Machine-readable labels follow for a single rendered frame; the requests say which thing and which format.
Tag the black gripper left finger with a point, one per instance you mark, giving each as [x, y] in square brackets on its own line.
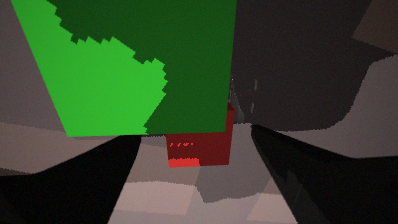
[82, 190]

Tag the red block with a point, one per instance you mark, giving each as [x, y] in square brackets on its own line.
[201, 149]

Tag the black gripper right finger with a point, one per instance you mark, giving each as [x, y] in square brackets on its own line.
[320, 186]

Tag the green block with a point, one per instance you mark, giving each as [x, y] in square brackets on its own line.
[133, 67]

